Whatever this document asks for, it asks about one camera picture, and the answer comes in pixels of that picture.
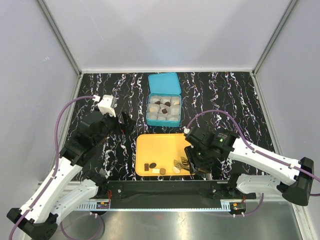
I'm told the white round chocolate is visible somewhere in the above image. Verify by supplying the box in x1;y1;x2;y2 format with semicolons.
172;167;180;174

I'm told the purple cable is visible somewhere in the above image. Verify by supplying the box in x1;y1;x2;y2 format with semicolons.
8;95;105;240
184;109;320;217

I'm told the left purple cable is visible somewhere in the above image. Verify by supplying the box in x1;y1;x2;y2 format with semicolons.
8;95;105;240

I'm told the dark rectangular chocolate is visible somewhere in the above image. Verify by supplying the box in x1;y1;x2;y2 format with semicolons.
144;163;149;172

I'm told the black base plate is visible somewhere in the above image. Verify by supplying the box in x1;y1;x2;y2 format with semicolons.
107;180;256;210

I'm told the teal tin box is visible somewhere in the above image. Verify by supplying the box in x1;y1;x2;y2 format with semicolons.
146;72;182;128

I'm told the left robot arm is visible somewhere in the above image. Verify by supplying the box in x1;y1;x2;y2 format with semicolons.
7;111;136;240

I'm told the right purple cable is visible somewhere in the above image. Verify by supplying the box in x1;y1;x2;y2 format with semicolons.
184;109;320;217

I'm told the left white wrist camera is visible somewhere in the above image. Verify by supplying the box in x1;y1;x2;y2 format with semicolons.
97;95;116;117

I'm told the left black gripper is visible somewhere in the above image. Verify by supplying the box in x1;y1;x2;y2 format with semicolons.
93;109;136;146

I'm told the left small circuit board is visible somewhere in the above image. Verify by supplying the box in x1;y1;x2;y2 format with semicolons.
96;201;110;209

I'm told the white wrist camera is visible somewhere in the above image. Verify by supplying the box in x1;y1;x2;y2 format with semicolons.
183;127;192;135
97;95;116;117

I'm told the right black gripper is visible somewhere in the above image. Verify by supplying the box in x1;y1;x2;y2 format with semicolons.
184;144;214;175

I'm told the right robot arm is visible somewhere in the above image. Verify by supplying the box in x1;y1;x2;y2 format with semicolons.
184;127;314;207

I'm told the white rectangular chocolate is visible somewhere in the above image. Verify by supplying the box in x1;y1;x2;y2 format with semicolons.
151;168;160;174

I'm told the brown round chocolate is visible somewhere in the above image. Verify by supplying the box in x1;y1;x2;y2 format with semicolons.
160;168;166;175

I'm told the orange plastic tray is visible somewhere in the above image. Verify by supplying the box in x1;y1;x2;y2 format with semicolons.
134;133;191;177

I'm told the dark oval chocolate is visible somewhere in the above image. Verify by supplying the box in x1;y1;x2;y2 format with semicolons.
149;163;157;169

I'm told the white slotted cable duct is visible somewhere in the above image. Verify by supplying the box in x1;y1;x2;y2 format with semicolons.
75;201;97;211

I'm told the small circuit board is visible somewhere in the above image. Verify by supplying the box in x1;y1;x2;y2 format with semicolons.
96;201;110;209
232;202;246;211

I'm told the right small circuit board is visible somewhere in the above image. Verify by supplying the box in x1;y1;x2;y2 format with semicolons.
232;202;246;211

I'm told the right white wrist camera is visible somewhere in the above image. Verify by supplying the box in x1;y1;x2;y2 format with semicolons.
183;127;192;135

